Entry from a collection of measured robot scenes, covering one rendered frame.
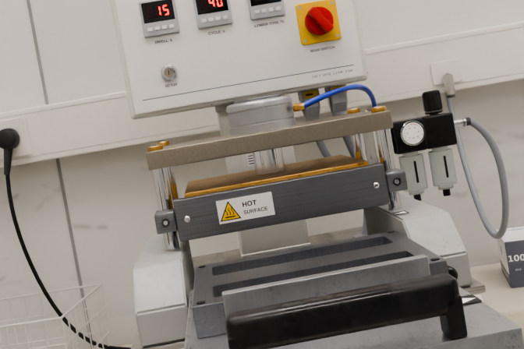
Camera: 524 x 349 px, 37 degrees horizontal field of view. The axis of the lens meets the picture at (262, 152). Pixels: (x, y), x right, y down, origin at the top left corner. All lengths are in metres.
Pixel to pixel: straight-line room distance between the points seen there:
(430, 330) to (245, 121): 0.43
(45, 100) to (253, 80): 0.55
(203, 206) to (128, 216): 0.65
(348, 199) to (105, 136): 0.67
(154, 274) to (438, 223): 0.29
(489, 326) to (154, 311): 0.34
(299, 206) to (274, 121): 0.11
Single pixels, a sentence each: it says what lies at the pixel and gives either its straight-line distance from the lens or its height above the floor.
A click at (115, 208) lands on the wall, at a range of 1.48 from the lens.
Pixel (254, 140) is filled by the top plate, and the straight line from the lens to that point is 0.85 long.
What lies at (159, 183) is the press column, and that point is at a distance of 0.86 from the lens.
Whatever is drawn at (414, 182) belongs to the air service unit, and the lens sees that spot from 1.09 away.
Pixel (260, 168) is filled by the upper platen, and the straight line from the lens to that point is 0.92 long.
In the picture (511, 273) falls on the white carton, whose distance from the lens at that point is 1.29.
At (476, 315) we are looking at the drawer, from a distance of 0.57.
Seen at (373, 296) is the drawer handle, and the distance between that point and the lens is 0.50.
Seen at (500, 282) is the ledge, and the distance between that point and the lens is 1.34.
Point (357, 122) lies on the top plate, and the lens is 0.86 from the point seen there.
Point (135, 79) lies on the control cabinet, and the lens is 1.07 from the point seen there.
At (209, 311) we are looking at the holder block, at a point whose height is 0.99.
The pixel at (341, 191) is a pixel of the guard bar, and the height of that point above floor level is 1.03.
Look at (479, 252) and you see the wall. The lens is 1.48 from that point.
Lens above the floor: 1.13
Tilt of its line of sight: 3 degrees down
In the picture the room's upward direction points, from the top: 10 degrees counter-clockwise
